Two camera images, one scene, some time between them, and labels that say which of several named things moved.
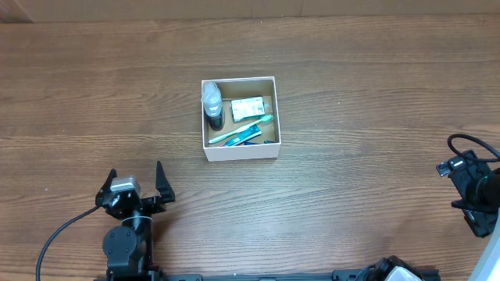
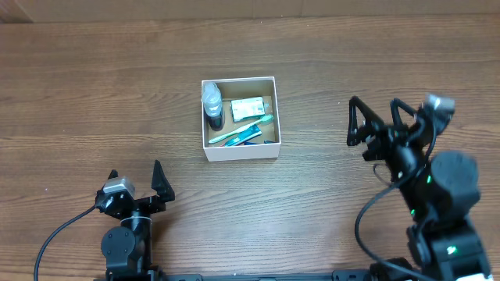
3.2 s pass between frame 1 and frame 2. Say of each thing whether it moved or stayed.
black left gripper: stayed
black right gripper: moved
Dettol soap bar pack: stayed
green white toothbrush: stayed
